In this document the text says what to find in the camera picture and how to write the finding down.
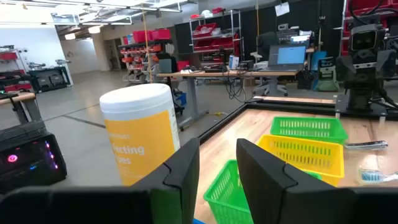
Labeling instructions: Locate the black workstation bench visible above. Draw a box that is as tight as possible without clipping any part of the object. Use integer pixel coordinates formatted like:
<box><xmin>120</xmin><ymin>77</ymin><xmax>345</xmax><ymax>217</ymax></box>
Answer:
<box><xmin>27</xmin><ymin>66</ymin><xmax>74</xmax><ymax>93</ymax></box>

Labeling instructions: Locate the white yellow disinfecting wipes canister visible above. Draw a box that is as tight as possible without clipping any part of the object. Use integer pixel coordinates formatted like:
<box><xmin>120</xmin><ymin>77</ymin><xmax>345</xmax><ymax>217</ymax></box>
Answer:
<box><xmin>99</xmin><ymin>83</ymin><xmax>181</xmax><ymax>187</ymax></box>

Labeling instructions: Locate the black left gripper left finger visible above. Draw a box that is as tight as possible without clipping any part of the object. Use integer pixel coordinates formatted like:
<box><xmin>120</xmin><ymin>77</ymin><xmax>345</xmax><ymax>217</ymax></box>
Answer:
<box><xmin>130</xmin><ymin>138</ymin><xmax>200</xmax><ymax>224</ymax></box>

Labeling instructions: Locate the red shelf unit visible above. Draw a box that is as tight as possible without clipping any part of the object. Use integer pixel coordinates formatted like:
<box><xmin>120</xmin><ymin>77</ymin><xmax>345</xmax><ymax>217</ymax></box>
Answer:
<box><xmin>0</xmin><ymin>45</ymin><xmax>32</xmax><ymax>93</ymax></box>

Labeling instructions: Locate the black office chair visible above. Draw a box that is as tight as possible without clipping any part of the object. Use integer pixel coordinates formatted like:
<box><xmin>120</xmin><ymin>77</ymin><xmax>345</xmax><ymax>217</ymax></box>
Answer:
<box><xmin>251</xmin><ymin>32</ymin><xmax>289</xmax><ymax>96</ymax></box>

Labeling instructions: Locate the green plastic basket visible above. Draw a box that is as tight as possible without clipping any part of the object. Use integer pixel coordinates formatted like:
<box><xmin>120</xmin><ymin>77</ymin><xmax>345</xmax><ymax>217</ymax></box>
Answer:
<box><xmin>203</xmin><ymin>159</ymin><xmax>323</xmax><ymax>224</ymax></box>
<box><xmin>269</xmin><ymin>116</ymin><xmax>349</xmax><ymax>145</ymax></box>

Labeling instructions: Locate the teal machine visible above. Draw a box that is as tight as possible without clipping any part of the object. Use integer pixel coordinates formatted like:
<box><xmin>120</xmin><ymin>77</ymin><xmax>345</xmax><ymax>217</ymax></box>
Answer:
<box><xmin>312</xmin><ymin>51</ymin><xmax>340</xmax><ymax>93</ymax></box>

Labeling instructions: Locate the metal wire shelving rack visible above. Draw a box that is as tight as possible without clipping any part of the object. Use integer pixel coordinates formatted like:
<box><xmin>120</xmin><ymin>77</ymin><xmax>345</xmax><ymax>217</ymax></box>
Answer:
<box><xmin>188</xmin><ymin>10</ymin><xmax>244</xmax><ymax>67</ymax></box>

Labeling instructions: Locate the yellow plastic basket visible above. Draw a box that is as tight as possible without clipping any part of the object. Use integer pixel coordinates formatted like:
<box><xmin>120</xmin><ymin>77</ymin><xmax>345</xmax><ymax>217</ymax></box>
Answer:
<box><xmin>256</xmin><ymin>134</ymin><xmax>345</xmax><ymax>187</ymax></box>

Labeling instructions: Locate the shelf with red bins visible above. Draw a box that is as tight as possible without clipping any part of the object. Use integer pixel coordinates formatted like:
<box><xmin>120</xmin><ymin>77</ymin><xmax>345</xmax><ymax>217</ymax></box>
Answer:
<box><xmin>119</xmin><ymin>29</ymin><xmax>174</xmax><ymax>84</ymax></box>

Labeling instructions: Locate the black computer tower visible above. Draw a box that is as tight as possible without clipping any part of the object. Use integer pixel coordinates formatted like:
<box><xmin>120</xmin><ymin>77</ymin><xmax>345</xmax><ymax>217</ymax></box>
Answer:
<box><xmin>0</xmin><ymin>121</ymin><xmax>68</xmax><ymax>194</ymax></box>

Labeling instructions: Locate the open laptop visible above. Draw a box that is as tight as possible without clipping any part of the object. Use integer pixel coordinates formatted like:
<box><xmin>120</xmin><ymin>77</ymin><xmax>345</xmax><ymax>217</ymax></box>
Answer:
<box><xmin>267</xmin><ymin>44</ymin><xmax>308</xmax><ymax>72</ymax></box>

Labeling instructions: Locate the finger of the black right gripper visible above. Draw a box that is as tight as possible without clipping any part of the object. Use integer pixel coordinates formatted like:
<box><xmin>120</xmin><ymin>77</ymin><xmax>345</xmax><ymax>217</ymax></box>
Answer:
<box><xmin>375</xmin><ymin>49</ymin><xmax>398</xmax><ymax>78</ymax></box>
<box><xmin>335</xmin><ymin>55</ymin><xmax>355</xmax><ymax>82</ymax></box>

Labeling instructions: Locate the white paper sheet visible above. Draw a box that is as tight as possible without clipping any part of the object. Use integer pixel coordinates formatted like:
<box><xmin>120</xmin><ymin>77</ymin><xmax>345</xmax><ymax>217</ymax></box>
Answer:
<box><xmin>274</xmin><ymin>2</ymin><xmax>290</xmax><ymax>17</ymax></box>

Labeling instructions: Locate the red shelving unit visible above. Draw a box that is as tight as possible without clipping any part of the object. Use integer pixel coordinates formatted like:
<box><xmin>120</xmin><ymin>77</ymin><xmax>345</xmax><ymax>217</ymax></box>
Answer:
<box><xmin>341</xmin><ymin>0</ymin><xmax>398</xmax><ymax>57</ymax></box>

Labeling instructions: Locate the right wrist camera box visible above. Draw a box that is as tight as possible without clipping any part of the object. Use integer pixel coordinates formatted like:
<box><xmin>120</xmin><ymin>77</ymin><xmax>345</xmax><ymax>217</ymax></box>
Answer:
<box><xmin>348</xmin><ymin>24</ymin><xmax>386</xmax><ymax>53</ymax></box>

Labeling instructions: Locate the silver metal grooming tool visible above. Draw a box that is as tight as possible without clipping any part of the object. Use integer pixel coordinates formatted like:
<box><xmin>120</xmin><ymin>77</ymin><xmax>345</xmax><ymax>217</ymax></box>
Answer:
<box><xmin>344</xmin><ymin>140</ymin><xmax>389</xmax><ymax>151</ymax></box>

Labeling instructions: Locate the black table frame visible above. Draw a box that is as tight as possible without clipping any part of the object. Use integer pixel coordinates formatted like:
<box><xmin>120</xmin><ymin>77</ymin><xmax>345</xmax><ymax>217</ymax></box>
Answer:
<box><xmin>198</xmin><ymin>96</ymin><xmax>398</xmax><ymax>144</ymax></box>

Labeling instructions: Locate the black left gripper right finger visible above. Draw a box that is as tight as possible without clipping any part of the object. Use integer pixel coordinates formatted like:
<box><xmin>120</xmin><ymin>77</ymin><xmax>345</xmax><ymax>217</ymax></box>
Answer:
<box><xmin>235</xmin><ymin>138</ymin><xmax>356</xmax><ymax>224</ymax></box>

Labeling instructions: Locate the blue bristle toothbrush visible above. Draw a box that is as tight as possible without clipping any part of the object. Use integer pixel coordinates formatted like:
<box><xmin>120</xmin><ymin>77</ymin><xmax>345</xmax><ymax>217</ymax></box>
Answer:
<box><xmin>359</xmin><ymin>169</ymin><xmax>398</xmax><ymax>185</ymax></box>

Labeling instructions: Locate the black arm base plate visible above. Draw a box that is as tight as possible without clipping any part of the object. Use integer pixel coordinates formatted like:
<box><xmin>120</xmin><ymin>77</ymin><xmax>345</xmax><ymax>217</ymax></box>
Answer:
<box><xmin>335</xmin><ymin>93</ymin><xmax>398</xmax><ymax>121</ymax></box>

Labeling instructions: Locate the blue white carton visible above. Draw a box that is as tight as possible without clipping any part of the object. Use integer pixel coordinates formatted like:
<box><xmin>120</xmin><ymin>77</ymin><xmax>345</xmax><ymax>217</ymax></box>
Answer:
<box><xmin>228</xmin><ymin>55</ymin><xmax>240</xmax><ymax>70</ymax></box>

